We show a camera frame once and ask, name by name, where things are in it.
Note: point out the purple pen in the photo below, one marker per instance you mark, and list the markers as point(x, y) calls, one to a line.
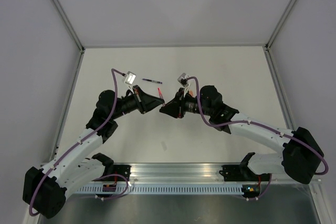
point(152, 81)

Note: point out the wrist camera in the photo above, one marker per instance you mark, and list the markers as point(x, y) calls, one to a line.
point(182, 79)
point(129, 78)

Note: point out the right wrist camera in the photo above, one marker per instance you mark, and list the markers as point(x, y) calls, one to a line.
point(182, 79)

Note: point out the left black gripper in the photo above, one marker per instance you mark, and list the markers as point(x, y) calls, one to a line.
point(145, 103)

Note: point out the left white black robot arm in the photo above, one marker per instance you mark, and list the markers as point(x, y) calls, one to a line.
point(47, 189)

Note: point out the white slotted cable duct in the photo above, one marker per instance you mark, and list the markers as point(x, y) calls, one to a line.
point(162, 189)

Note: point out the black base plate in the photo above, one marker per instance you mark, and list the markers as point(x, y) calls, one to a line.
point(121, 169)
point(237, 173)

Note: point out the aluminium rail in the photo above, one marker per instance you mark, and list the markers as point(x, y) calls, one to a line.
point(146, 173)

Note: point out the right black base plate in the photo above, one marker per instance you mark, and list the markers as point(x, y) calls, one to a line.
point(237, 173)

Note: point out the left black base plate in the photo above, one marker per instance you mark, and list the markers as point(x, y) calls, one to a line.
point(121, 169)

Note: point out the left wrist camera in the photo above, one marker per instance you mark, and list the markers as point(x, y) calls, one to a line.
point(129, 78)

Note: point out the pink pen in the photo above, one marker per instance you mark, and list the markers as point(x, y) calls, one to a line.
point(161, 96)

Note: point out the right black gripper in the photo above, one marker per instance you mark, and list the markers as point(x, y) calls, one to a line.
point(176, 107)

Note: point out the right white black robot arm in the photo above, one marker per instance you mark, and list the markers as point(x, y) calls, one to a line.
point(295, 153)

